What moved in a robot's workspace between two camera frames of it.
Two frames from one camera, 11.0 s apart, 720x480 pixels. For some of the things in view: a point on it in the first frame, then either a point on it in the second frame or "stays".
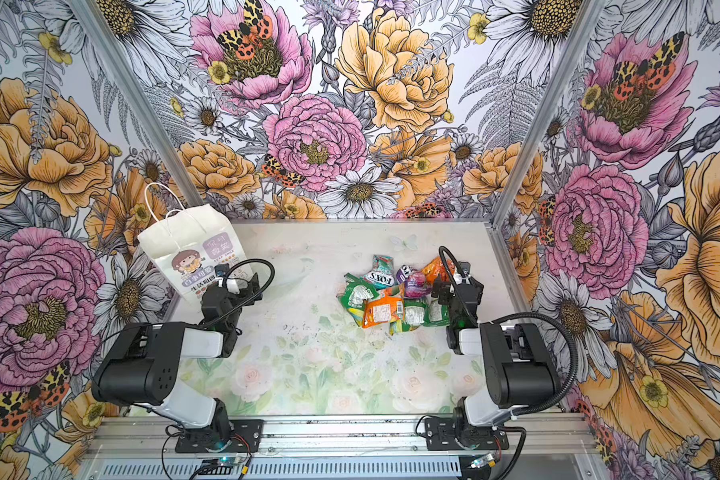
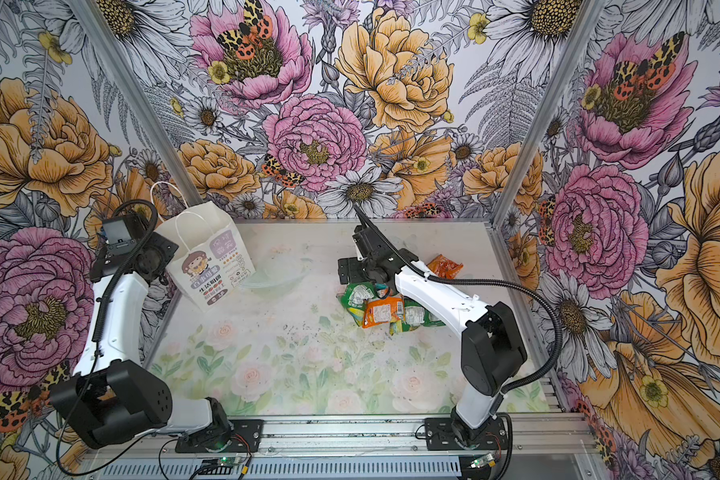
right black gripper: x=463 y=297 → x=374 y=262
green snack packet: x=355 y=291 stays
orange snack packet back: x=435 y=270 stays
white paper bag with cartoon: x=189 y=246 stays
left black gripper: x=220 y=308 → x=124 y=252
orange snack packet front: x=381 y=310 stays
